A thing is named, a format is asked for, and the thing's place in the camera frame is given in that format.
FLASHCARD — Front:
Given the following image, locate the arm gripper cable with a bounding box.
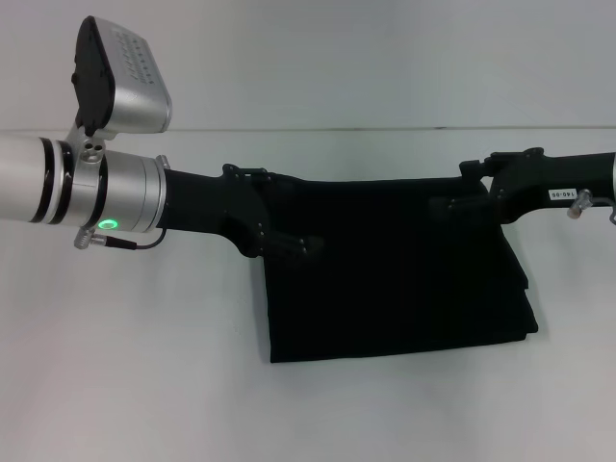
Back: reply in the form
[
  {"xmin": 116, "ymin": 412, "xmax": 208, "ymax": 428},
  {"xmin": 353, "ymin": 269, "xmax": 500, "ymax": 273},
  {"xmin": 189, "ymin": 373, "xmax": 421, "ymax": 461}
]
[
  {"xmin": 567, "ymin": 189, "xmax": 616, "ymax": 221},
  {"xmin": 73, "ymin": 227, "xmax": 168, "ymax": 252}
]

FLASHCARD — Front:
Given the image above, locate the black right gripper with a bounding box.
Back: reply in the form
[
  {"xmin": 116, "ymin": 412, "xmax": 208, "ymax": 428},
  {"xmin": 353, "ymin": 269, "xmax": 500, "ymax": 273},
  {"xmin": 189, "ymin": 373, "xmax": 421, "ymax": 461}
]
[{"xmin": 429, "ymin": 146, "xmax": 616, "ymax": 228}]

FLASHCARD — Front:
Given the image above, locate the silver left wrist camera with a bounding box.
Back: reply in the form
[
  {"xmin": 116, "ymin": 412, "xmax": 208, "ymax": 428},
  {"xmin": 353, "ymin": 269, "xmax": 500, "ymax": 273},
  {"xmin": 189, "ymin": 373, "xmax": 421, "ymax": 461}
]
[{"xmin": 69, "ymin": 14, "xmax": 173, "ymax": 156}]

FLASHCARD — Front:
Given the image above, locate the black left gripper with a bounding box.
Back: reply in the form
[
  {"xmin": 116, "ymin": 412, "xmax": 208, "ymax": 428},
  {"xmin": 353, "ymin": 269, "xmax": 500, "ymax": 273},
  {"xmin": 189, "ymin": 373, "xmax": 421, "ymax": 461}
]
[{"xmin": 161, "ymin": 162, "xmax": 327, "ymax": 266}]

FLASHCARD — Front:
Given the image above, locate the right arm gripper cable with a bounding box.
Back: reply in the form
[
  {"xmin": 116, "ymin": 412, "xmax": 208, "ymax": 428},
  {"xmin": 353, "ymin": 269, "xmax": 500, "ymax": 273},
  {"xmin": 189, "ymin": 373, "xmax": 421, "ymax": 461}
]
[{"xmin": 567, "ymin": 189, "xmax": 616, "ymax": 221}]

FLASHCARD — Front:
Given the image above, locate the black t-shirt with FREE print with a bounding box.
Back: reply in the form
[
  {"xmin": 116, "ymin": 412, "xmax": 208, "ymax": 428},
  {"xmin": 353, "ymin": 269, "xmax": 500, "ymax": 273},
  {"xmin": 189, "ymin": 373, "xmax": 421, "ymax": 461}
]
[{"xmin": 262, "ymin": 175, "xmax": 540, "ymax": 366}]

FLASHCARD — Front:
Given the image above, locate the left arm gripper cable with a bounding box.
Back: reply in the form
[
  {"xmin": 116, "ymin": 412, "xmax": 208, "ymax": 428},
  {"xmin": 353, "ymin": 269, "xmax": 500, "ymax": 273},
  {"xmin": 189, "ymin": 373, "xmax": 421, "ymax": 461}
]
[{"xmin": 73, "ymin": 227, "xmax": 168, "ymax": 252}]

